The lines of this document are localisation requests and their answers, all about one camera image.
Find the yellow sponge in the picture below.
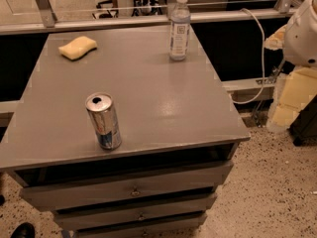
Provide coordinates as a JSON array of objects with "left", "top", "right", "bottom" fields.
[{"left": 58, "top": 36, "right": 97, "bottom": 60}]

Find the metal railing frame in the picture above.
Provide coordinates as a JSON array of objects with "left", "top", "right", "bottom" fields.
[{"left": 0, "top": 0, "right": 303, "bottom": 35}]

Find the silver blue redbull can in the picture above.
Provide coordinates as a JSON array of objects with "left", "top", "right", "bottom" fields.
[{"left": 85, "top": 92, "right": 122, "bottom": 150}]

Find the black shoe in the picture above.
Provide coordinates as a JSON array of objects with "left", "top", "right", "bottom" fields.
[{"left": 10, "top": 222, "right": 35, "bottom": 238}]

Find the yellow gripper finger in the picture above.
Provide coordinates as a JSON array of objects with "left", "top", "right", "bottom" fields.
[{"left": 264, "top": 26, "right": 286, "bottom": 51}]

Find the grey drawer cabinet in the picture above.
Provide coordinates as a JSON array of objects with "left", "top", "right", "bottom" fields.
[{"left": 0, "top": 26, "right": 250, "bottom": 238}]

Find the clear blue plastic water bottle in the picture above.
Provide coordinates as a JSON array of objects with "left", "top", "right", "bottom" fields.
[{"left": 169, "top": 0, "right": 190, "bottom": 60}]

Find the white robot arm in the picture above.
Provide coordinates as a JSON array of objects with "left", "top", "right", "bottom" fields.
[{"left": 264, "top": 0, "right": 317, "bottom": 67}]

